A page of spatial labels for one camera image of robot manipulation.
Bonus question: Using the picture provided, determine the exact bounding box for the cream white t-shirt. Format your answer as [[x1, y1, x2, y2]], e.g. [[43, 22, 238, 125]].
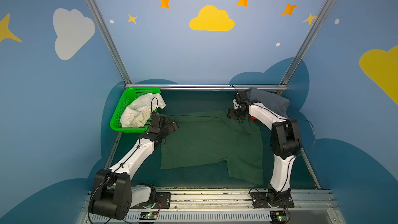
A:
[[120, 93, 166, 128]]

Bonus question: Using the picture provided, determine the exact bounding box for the green plastic basket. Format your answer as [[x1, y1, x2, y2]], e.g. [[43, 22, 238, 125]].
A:
[[110, 87, 161, 133]]

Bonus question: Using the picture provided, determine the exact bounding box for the dark green t-shirt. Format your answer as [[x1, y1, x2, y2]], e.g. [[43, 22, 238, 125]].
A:
[[161, 111, 264, 185]]

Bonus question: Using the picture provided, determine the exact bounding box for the left small circuit board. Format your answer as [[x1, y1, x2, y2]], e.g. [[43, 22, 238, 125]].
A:
[[140, 212, 158, 221]]

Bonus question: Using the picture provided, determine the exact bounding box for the right diagonal aluminium post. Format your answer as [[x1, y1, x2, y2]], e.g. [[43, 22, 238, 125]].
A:
[[279, 0, 337, 90]]

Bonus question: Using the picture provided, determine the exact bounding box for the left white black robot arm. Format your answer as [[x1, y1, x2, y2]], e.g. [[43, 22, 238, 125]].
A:
[[88, 112, 179, 220]]

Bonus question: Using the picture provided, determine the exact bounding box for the left diagonal aluminium post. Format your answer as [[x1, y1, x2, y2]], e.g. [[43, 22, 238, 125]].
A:
[[85, 0, 131, 84]]

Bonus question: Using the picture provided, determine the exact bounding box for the folded grey t-shirt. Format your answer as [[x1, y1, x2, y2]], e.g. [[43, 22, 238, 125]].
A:
[[248, 88, 290, 118]]

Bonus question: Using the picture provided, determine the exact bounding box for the aluminium front mounting rail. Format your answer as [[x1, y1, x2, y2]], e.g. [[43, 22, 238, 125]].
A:
[[76, 188, 346, 224]]

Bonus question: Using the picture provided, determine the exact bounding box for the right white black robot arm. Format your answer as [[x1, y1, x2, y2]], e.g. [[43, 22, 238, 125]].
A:
[[228, 91, 302, 207]]

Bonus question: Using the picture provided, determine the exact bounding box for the diagonal aluminium post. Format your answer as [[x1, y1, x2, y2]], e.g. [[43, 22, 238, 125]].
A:
[[85, 0, 131, 84], [279, 0, 337, 90]]

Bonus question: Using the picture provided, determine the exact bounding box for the horizontal aluminium back rail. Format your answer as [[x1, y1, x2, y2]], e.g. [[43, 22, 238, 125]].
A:
[[125, 84, 288, 91]]

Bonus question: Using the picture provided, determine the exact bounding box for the small circuit board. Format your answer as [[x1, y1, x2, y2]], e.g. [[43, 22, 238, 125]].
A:
[[140, 212, 158, 221], [270, 212, 289, 224]]

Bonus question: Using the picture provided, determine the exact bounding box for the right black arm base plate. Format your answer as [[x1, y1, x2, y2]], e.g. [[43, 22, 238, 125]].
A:
[[250, 191, 294, 208]]

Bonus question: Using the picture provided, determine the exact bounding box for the right small circuit board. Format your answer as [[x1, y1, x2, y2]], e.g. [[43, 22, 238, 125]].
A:
[[270, 212, 289, 224]]

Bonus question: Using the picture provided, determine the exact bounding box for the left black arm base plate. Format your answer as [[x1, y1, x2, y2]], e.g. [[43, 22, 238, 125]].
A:
[[130, 192, 171, 209]]

